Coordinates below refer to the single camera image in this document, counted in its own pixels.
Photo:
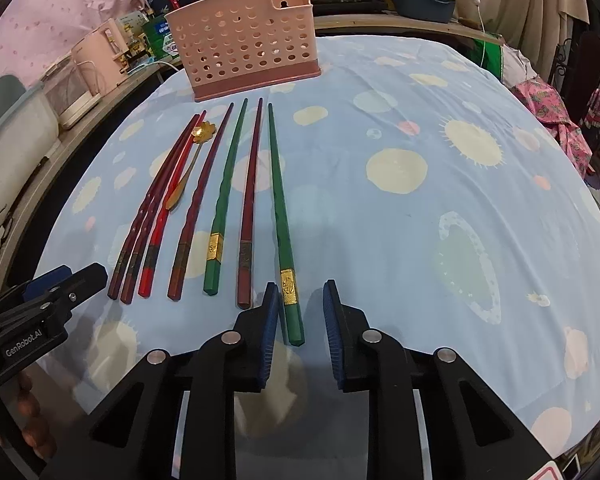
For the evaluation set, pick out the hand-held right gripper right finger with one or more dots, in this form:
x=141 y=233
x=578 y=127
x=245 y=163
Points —
x=333 y=332

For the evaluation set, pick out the green cloth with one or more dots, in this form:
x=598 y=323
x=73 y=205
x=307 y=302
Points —
x=492 y=57

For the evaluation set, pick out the pink floral cloth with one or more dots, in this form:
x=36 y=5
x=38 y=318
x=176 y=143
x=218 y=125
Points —
x=555 y=110

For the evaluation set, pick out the dark red chopstick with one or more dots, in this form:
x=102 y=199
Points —
x=114 y=286
x=127 y=293

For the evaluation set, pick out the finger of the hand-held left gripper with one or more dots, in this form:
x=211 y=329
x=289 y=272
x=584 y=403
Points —
x=47 y=282
x=87 y=282

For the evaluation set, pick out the brown turned wooden post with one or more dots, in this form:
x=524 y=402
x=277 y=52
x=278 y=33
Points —
x=32 y=410

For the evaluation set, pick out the gold flower spoon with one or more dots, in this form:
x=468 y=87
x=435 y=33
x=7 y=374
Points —
x=203 y=132

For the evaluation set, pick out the brown red chopstick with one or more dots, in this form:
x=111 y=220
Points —
x=243 y=291
x=176 y=286

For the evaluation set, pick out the blue printed tablecloth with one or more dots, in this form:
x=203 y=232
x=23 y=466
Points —
x=380 y=260

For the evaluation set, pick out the bright red chopstick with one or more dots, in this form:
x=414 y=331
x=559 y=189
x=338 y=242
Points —
x=145 y=283

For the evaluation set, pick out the green carton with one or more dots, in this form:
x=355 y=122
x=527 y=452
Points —
x=160 y=35

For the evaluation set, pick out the pink perforated utensil basket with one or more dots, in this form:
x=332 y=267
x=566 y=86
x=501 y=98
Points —
x=240 y=45

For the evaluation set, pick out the pink electric kettle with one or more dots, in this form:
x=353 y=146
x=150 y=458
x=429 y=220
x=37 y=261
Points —
x=100 y=55

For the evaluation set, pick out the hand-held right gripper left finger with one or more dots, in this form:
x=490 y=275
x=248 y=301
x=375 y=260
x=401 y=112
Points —
x=267 y=332

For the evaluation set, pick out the translucent storage box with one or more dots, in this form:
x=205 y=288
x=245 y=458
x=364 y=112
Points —
x=15 y=160

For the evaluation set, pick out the pink printed cloth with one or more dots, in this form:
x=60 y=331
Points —
x=65 y=5

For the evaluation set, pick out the dark chair back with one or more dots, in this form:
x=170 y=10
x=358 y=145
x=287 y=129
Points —
x=585 y=60

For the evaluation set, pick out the green chopstick gold band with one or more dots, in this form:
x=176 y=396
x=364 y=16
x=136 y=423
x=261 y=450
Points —
x=211 y=280
x=293 y=321

